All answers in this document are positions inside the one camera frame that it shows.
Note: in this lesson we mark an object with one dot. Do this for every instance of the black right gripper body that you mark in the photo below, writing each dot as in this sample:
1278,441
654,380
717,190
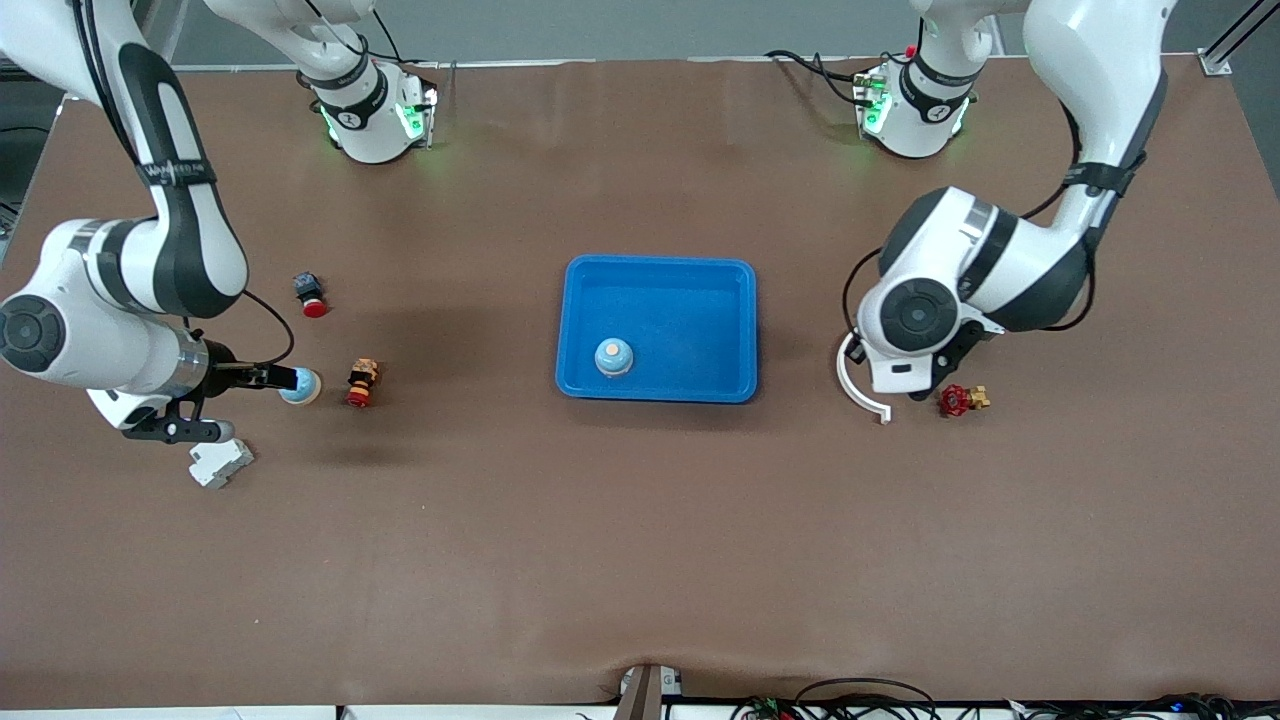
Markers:
222,373

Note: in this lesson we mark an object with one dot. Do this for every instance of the light blue bell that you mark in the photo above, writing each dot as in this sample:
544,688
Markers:
613,357
310,388

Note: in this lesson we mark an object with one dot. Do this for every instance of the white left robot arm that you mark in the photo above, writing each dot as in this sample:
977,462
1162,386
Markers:
1090,60

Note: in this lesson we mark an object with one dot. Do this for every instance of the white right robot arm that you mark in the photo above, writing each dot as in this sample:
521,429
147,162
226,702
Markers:
190,250

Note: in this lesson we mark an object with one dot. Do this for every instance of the red button black body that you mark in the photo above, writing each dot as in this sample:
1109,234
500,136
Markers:
311,295

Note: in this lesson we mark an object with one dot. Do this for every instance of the white circuit breaker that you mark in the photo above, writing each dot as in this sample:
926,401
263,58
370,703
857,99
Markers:
222,468

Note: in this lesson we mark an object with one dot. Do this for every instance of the red button yellow body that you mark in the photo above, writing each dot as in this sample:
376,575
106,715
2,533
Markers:
362,382

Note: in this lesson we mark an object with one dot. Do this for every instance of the blue plastic tray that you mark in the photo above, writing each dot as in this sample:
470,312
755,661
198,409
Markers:
690,330

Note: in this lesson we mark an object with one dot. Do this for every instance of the white curved pipe clamp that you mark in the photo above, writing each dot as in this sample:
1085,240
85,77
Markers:
850,395

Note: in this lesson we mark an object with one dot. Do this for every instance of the red handwheel brass valve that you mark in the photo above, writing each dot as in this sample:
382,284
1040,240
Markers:
955,401

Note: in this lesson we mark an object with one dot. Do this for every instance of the grey camera stand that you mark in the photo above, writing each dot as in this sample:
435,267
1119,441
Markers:
640,695

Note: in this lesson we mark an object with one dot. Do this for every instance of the aluminium frame rail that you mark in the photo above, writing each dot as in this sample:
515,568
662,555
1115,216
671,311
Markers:
1235,35

